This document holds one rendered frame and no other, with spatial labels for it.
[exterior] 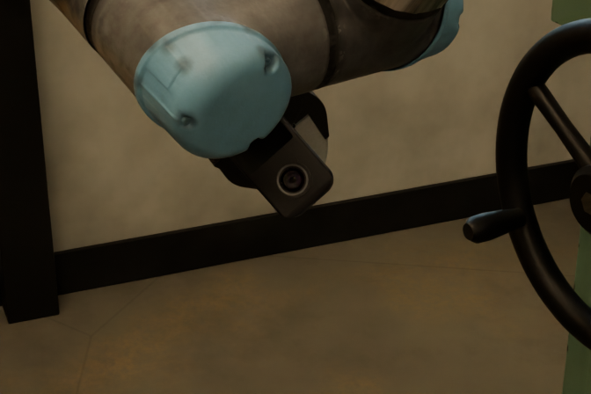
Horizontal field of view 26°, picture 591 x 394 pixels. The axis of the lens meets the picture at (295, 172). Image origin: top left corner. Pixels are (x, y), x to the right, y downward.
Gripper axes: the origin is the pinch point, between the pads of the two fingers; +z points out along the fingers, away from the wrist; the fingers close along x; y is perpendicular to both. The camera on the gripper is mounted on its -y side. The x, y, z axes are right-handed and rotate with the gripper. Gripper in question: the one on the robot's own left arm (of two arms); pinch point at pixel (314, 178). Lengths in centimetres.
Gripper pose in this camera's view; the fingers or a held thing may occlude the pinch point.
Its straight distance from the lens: 101.7
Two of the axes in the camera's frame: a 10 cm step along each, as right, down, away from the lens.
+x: -7.5, 6.6, 0.6
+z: 4.1, 4.0, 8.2
